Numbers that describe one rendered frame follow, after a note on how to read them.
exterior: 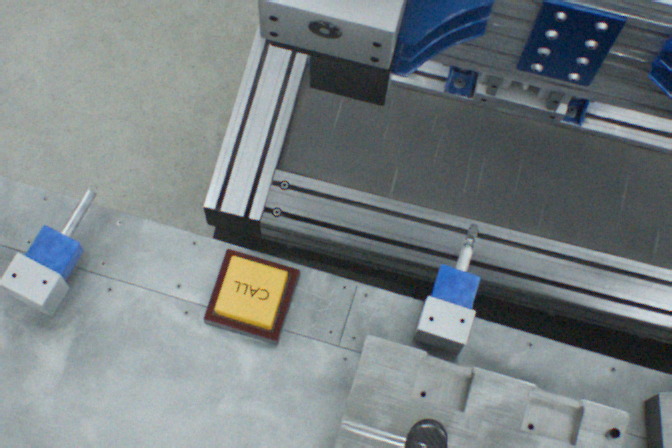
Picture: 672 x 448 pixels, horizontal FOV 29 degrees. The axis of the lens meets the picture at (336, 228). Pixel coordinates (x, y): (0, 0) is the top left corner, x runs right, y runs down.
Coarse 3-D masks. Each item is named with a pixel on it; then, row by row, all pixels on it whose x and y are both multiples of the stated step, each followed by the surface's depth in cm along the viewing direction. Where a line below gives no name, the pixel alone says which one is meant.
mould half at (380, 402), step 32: (384, 352) 122; (416, 352) 122; (352, 384) 121; (384, 384) 121; (480, 384) 122; (512, 384) 122; (352, 416) 120; (384, 416) 120; (416, 416) 120; (448, 416) 121; (480, 416) 121; (512, 416) 121; (608, 416) 121
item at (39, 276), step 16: (80, 208) 131; (64, 224) 131; (48, 240) 129; (64, 240) 129; (16, 256) 127; (32, 256) 129; (48, 256) 129; (64, 256) 129; (80, 256) 131; (16, 272) 127; (32, 272) 127; (48, 272) 127; (64, 272) 129; (16, 288) 126; (32, 288) 126; (48, 288) 126; (64, 288) 130; (32, 304) 129; (48, 304) 128
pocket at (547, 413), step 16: (528, 400) 124; (544, 400) 124; (560, 400) 123; (576, 400) 123; (528, 416) 123; (544, 416) 124; (560, 416) 124; (576, 416) 124; (544, 432) 123; (560, 432) 123; (576, 432) 122
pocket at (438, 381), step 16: (432, 368) 125; (448, 368) 123; (464, 368) 123; (416, 384) 124; (432, 384) 124; (448, 384) 124; (464, 384) 124; (432, 400) 124; (448, 400) 124; (464, 400) 124
